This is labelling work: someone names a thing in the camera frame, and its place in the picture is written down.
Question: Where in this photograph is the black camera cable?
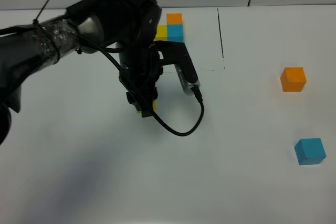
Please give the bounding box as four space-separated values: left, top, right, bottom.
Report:
76 31 205 137

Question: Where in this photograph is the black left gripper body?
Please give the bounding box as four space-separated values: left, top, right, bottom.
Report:
119 41 163 109

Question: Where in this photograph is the template yellow cube block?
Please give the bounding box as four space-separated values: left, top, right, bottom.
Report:
154 25 168 41

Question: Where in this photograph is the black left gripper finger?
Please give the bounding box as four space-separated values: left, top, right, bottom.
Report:
126 92 139 111
140 99 154 118

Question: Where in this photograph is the black zip tie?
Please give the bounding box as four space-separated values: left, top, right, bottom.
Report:
33 0 82 55

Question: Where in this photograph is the template blue cube block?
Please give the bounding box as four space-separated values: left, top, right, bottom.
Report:
167 24 184 42

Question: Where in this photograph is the template orange cube block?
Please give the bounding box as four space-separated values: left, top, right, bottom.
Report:
166 13 183 25

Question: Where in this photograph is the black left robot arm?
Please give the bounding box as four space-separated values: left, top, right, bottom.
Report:
1 0 162 140

